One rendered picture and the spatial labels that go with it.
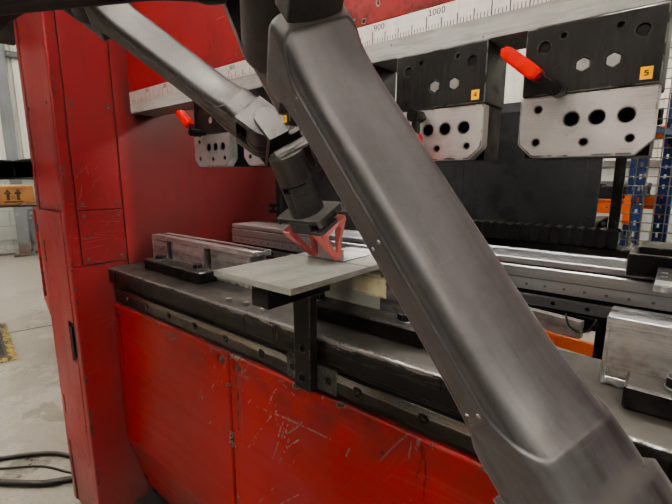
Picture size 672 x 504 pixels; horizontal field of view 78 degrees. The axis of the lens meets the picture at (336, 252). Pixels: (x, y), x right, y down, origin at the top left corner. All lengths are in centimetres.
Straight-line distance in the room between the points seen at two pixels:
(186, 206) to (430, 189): 135
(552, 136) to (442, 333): 44
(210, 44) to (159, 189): 56
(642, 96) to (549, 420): 46
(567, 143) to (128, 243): 124
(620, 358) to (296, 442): 57
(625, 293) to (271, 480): 79
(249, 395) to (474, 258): 77
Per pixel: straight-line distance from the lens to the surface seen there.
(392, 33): 76
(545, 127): 63
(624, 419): 61
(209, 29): 114
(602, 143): 62
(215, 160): 108
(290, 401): 85
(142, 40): 79
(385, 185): 24
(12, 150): 756
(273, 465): 98
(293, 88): 28
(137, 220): 147
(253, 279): 62
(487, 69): 67
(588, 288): 92
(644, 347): 66
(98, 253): 144
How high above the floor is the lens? 115
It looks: 10 degrees down
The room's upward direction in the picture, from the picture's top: straight up
